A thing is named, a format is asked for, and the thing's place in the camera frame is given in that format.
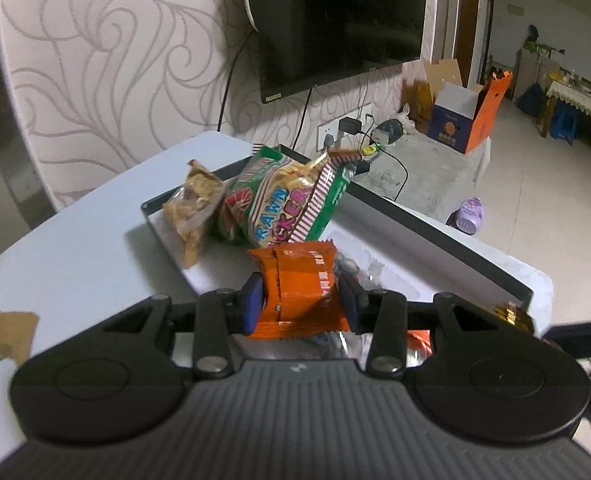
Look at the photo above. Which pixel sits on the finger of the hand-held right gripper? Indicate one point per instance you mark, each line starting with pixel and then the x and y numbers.
pixel 588 336

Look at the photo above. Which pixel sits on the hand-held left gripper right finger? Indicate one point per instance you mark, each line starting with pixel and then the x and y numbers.
pixel 349 305

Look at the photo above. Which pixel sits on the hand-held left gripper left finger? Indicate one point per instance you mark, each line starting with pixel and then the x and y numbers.
pixel 252 305

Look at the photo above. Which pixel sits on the orange snack packet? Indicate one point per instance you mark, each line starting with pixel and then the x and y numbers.
pixel 300 285

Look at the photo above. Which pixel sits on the white tray with dark rim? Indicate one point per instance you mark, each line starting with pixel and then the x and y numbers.
pixel 425 265

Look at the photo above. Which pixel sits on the green snack bag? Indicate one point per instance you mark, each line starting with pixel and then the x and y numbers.
pixel 333 200

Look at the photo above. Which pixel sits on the brown snack packet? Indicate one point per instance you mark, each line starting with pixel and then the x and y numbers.
pixel 195 205

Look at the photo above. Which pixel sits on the clear wrapped white candy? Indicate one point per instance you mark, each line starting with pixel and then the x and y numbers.
pixel 378 272

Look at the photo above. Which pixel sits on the gold foil candy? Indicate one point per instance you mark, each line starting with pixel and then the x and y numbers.
pixel 514 317

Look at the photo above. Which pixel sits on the orange stick packet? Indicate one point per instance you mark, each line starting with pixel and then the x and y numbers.
pixel 419 347

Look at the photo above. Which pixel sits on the striped snack bag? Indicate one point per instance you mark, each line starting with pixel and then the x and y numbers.
pixel 270 200

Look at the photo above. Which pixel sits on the purple plastic bottle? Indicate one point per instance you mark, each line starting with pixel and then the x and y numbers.
pixel 468 216

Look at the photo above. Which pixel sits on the grey concrete ledge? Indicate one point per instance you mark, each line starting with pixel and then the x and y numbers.
pixel 440 175

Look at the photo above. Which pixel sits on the black plug adapter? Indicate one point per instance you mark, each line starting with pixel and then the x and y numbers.
pixel 350 125

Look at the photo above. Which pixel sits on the blue plastic stool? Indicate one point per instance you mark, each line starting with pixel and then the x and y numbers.
pixel 564 125

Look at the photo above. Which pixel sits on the brown cardboard box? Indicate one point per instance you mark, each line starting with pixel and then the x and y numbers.
pixel 420 100

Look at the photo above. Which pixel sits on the blue and orange cardboard box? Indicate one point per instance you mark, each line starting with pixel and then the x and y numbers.
pixel 463 120

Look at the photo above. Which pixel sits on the table with pale tablecloth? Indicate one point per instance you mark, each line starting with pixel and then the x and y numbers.
pixel 583 102

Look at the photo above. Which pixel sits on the blue bag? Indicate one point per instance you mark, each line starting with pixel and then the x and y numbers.
pixel 531 100

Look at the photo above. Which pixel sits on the grey cabinet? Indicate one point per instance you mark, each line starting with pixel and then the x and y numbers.
pixel 530 67

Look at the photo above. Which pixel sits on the green potted plant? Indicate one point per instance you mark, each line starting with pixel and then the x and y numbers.
pixel 543 45

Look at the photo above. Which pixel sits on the white wall socket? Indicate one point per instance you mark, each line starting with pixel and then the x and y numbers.
pixel 328 136

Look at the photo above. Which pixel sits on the black wall television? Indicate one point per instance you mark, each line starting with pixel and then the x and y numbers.
pixel 340 20

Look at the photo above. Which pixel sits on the wooden door frame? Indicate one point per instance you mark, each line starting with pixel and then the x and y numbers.
pixel 468 15

